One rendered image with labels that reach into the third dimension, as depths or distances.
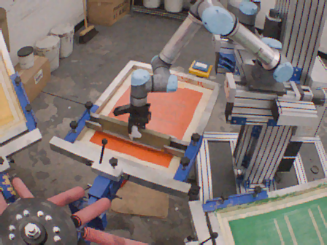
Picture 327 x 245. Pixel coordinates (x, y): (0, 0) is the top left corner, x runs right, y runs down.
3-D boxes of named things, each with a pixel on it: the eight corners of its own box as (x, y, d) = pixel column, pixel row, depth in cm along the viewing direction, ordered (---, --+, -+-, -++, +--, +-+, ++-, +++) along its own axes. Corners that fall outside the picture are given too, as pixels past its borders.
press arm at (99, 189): (104, 172, 155) (104, 165, 152) (117, 177, 154) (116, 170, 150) (88, 199, 143) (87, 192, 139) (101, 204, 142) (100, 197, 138)
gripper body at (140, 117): (144, 131, 162) (146, 110, 154) (126, 125, 164) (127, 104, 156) (150, 120, 168) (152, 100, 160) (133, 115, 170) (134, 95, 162)
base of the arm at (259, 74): (272, 70, 179) (276, 55, 172) (279, 87, 168) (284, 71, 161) (248, 67, 178) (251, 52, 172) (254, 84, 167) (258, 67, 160)
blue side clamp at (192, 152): (192, 142, 180) (193, 132, 175) (201, 145, 179) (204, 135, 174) (171, 186, 159) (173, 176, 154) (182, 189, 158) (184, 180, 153)
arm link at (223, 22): (287, 56, 158) (208, -7, 132) (299, 73, 147) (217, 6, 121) (274, 71, 163) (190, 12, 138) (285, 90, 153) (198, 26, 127)
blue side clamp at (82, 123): (92, 111, 192) (91, 101, 187) (99, 114, 191) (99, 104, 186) (66, 148, 170) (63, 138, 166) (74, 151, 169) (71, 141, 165)
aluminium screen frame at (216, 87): (130, 65, 225) (131, 60, 223) (221, 89, 213) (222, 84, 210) (66, 147, 169) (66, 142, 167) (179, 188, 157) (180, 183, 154)
